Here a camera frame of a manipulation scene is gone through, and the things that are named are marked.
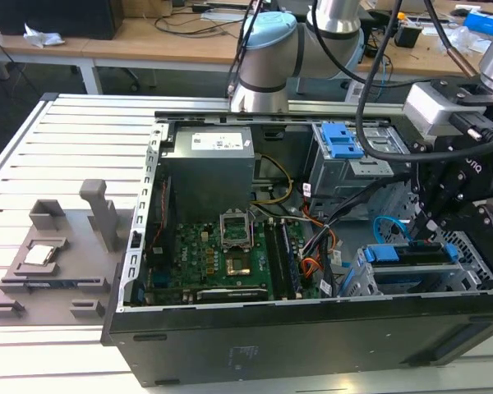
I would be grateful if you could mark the grey parts rack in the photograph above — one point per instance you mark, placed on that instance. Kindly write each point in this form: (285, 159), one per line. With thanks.
(82, 246)

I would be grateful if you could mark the blue plastic drive bracket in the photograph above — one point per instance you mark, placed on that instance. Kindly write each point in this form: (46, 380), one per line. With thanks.
(337, 139)

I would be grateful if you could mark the wooden desk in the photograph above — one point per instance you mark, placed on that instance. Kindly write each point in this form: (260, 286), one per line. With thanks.
(148, 49)

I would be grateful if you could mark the brown bare chipset chip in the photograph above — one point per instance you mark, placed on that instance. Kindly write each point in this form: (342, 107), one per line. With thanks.
(240, 267)

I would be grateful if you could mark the clear plastic bag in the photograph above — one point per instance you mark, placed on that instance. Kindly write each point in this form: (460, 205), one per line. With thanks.
(468, 41)

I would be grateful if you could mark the grey power supply box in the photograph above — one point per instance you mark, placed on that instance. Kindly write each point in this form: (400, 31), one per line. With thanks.
(205, 180)

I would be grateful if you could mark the green motherboard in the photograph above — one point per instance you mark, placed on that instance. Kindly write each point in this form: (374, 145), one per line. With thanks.
(197, 246)

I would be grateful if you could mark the silver CPU chip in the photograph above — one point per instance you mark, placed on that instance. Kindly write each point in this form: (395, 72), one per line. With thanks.
(41, 254)

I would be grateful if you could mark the black expansion card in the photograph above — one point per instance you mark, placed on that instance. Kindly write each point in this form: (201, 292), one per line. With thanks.
(230, 294)

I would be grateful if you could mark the silver metal disk bay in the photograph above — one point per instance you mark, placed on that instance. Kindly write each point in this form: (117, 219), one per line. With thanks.
(394, 268)

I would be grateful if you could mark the CPU socket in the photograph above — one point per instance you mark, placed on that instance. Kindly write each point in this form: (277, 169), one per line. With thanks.
(235, 234)

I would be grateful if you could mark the blue cardboard box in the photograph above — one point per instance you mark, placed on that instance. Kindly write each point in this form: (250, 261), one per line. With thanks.
(489, 22)

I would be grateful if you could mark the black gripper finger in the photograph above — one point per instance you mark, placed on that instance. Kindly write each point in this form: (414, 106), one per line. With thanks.
(448, 184)
(472, 219)

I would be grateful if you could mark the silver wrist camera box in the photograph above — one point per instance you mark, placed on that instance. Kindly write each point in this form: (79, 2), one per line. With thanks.
(431, 108)

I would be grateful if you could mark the white crumpled paper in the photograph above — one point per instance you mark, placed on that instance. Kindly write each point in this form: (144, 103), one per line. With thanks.
(41, 37)

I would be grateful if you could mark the black RAM slot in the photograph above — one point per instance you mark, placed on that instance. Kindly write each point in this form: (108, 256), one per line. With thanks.
(292, 262)
(275, 262)

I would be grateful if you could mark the silver metal drive cage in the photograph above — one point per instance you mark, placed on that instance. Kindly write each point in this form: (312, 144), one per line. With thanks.
(337, 176)

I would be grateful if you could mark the black computer box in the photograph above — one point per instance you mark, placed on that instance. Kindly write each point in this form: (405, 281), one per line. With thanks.
(53, 18)

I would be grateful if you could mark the hard disk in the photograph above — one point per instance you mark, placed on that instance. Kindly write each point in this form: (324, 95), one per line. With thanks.
(380, 254)

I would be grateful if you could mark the black PC case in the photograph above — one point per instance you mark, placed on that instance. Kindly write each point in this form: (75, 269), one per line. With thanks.
(271, 349)

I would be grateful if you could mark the black pen cup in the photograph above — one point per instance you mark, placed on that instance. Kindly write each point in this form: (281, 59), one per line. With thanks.
(406, 37)

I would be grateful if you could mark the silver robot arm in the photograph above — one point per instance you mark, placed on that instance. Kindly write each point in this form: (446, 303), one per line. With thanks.
(267, 61)

